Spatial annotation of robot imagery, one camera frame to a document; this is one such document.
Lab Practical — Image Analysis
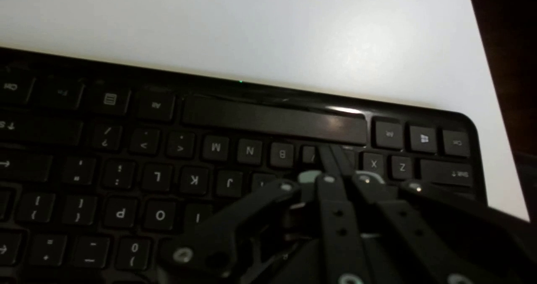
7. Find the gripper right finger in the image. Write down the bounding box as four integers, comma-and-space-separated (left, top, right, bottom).
334, 146, 537, 284

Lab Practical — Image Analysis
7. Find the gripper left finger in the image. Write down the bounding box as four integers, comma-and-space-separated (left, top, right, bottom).
157, 145, 372, 284

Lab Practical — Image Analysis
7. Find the black computer keyboard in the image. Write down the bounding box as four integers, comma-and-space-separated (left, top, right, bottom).
0, 47, 488, 284

